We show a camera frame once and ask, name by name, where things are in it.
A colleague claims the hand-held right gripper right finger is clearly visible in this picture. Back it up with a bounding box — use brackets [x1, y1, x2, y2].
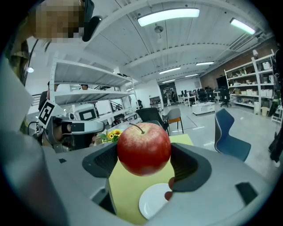
[150, 142, 276, 221]

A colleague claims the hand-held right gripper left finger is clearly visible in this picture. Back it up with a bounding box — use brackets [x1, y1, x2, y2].
[43, 142, 120, 200]

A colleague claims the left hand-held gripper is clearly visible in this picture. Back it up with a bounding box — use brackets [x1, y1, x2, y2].
[38, 99, 106, 153]

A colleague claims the red apple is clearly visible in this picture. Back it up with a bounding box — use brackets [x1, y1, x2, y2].
[117, 122, 172, 177]

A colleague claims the white plate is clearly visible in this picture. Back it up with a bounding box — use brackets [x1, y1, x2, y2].
[138, 183, 175, 220]

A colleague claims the white machine with screen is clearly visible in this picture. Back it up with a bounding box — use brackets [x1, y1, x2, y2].
[74, 103, 98, 121]

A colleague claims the sunflower bouquet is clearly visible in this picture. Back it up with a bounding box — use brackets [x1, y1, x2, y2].
[105, 129, 123, 143]

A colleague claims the blue plastic chair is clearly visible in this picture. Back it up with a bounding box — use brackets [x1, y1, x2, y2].
[214, 108, 252, 162]

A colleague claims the yellow table mat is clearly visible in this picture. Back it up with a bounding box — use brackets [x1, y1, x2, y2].
[108, 133, 194, 225]

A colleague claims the white empty metal shelf rack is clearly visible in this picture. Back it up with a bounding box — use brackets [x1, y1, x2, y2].
[49, 57, 139, 125]

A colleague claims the black mesh chair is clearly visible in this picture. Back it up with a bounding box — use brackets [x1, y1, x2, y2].
[135, 107, 170, 136]

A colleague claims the white low cabinet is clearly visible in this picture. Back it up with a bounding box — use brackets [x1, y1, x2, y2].
[191, 102, 216, 116]

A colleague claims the grey chair with orange seat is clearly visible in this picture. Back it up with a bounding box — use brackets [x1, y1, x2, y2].
[162, 108, 184, 134]

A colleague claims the black office chair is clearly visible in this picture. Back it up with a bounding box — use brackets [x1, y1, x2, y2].
[219, 87, 232, 108]

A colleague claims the white stocked shelf rack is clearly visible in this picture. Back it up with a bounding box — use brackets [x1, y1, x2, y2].
[224, 49, 279, 111]

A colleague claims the long ceiling light panel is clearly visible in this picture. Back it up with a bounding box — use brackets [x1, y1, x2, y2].
[137, 8, 200, 27]

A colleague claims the short ceiling light panel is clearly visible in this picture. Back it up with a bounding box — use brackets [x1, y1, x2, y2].
[229, 17, 257, 35]

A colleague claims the black head-worn camera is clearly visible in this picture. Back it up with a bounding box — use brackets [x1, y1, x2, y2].
[81, 0, 103, 42]

